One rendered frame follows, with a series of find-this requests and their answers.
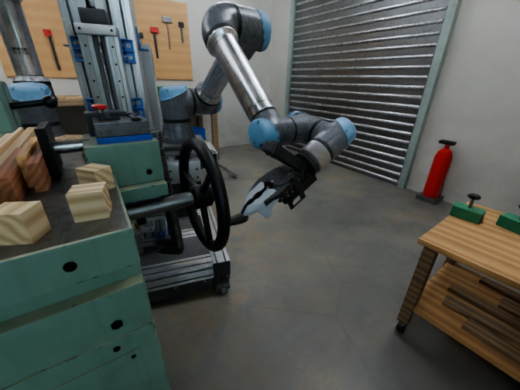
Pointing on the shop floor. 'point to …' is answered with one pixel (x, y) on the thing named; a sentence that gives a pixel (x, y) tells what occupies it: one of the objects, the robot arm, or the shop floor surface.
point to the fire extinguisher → (437, 174)
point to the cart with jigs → (471, 283)
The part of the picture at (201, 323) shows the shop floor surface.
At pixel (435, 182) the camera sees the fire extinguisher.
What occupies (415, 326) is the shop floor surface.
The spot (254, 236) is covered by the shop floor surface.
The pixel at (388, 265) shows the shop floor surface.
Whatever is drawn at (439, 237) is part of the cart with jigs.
